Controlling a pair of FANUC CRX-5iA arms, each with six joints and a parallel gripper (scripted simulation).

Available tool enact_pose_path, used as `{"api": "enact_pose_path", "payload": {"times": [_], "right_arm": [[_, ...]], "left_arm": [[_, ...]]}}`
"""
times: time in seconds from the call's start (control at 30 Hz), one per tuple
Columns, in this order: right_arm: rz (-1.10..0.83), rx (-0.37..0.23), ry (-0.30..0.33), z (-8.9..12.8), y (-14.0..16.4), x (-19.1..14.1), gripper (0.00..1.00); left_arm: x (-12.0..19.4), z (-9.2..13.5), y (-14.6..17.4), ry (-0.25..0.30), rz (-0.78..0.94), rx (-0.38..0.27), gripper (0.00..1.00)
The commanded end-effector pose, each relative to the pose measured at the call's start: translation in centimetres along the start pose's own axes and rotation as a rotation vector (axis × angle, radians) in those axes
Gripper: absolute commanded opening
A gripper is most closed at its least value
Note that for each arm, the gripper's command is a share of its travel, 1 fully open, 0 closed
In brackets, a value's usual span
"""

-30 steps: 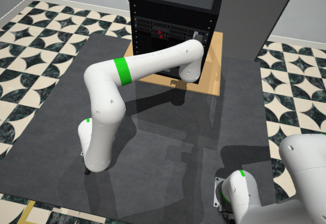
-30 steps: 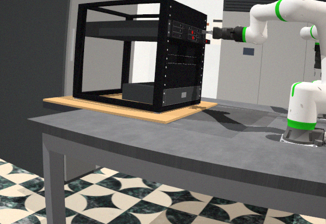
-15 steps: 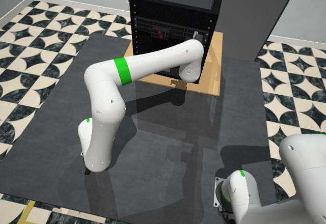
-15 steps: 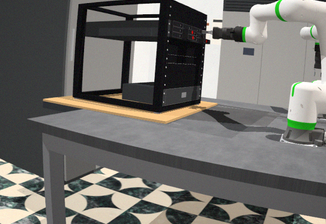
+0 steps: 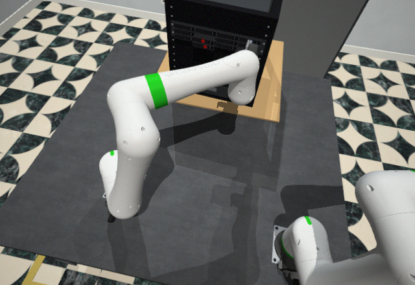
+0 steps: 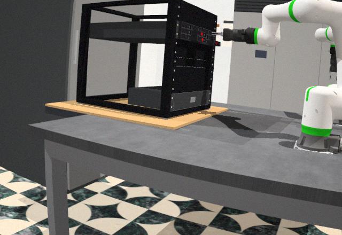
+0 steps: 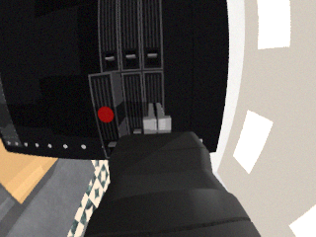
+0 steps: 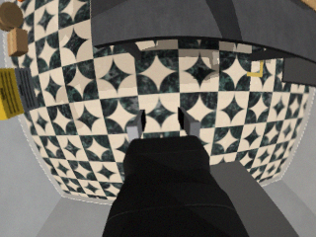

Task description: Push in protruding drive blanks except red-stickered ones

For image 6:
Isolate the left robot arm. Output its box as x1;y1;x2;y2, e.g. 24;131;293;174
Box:
254;0;342;153

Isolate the flat tan wooden board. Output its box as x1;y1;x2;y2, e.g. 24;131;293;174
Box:
45;100;228;130

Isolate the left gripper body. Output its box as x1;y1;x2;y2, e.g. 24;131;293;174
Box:
223;25;256;45

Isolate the black rack frame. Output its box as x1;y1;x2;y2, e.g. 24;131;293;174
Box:
76;0;217;120

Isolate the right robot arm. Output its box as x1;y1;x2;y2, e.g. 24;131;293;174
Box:
315;26;342;125

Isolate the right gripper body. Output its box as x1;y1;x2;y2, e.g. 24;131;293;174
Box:
328;47;337;73

